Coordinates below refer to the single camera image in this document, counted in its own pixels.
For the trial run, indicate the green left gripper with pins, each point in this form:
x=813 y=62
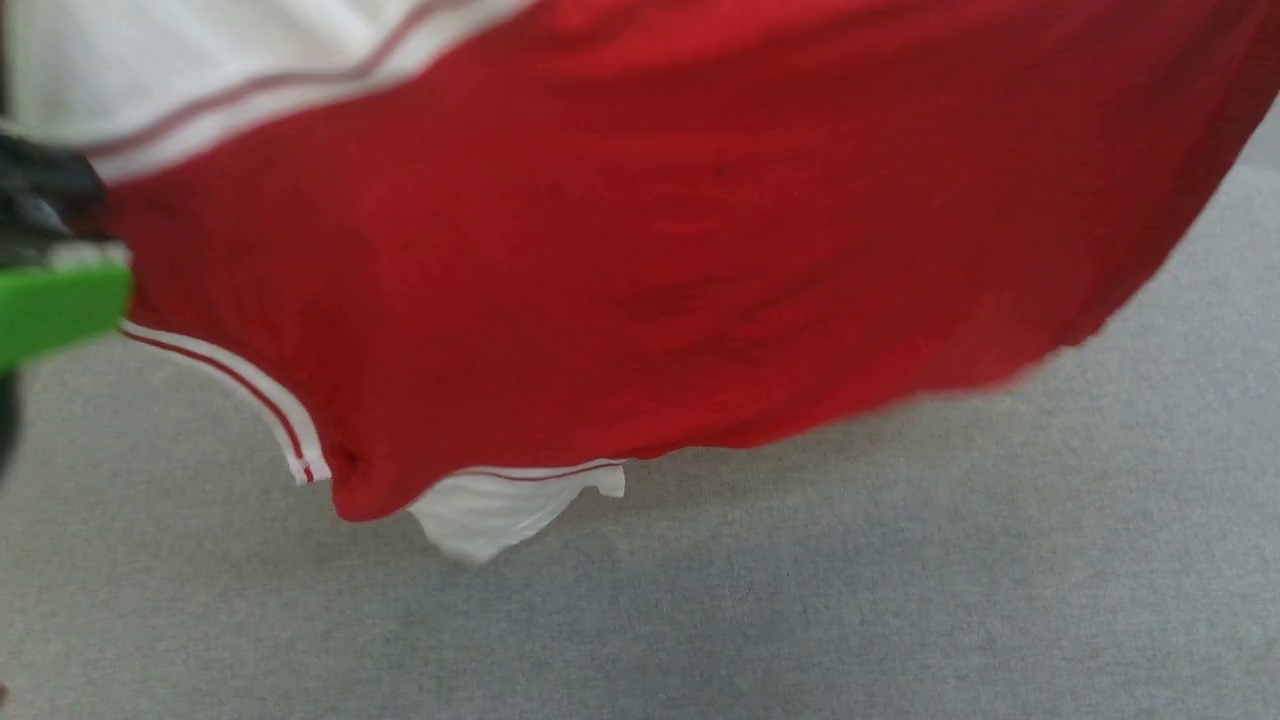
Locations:
x=55 y=310

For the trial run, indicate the red and white shirt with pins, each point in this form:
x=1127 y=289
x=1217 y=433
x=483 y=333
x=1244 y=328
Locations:
x=650 y=250

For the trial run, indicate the grey fabric sofa seat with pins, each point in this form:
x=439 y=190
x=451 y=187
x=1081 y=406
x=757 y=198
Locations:
x=800 y=600

